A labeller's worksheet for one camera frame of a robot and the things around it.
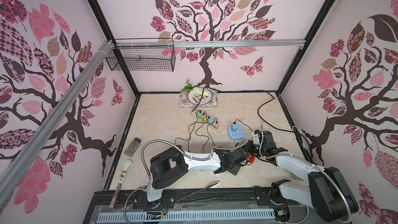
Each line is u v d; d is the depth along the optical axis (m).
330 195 0.41
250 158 0.84
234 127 0.92
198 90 1.16
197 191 0.74
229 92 1.22
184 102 1.14
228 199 0.75
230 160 0.64
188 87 1.19
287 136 0.97
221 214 0.77
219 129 0.97
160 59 0.80
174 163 0.50
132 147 0.88
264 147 0.69
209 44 0.92
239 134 0.95
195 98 1.15
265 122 1.03
